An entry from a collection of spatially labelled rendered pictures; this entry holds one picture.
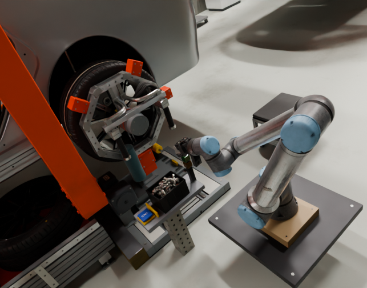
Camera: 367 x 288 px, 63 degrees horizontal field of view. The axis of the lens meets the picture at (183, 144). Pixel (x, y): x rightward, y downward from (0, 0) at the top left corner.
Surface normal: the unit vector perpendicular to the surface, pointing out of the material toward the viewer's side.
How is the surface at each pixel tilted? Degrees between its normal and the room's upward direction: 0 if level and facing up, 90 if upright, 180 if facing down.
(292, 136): 84
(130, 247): 0
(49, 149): 90
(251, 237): 0
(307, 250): 0
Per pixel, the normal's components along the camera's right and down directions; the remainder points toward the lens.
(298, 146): -0.63, 0.50
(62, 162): 0.61, 0.33
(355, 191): -0.26, -0.78
